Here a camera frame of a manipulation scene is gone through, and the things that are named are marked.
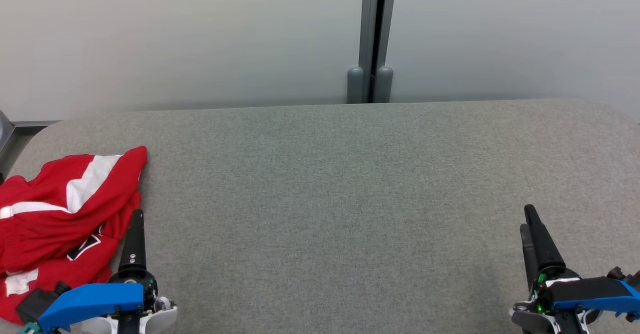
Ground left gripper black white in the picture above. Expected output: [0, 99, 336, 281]
[70, 209, 178, 334]

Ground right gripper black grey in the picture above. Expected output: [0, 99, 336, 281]
[511, 204, 601, 334]

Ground red jersey white sleeves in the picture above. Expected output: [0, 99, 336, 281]
[0, 194, 143, 324]

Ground red shorts white stripe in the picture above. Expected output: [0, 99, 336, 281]
[0, 146, 149, 274]

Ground grey slotted partition post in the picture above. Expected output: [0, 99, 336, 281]
[347, 0, 399, 104]

